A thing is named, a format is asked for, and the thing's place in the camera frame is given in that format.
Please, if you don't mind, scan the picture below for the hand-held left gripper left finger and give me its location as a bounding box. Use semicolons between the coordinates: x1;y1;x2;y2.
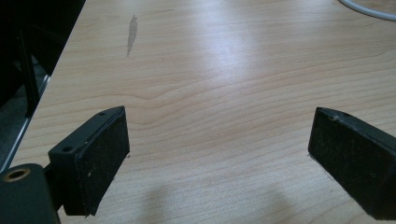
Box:
48;105;131;217

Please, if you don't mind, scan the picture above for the metal floor rail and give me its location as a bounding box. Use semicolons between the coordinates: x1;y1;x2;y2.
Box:
0;74;51;174

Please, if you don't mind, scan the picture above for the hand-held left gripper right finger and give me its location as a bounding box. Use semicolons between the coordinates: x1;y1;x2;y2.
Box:
307;106;396;221

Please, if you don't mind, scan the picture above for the white wire display rack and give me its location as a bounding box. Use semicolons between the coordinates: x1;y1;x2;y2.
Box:
338;0;396;22

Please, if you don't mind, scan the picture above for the black metal stand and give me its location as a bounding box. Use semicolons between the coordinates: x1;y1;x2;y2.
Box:
15;27;42;119

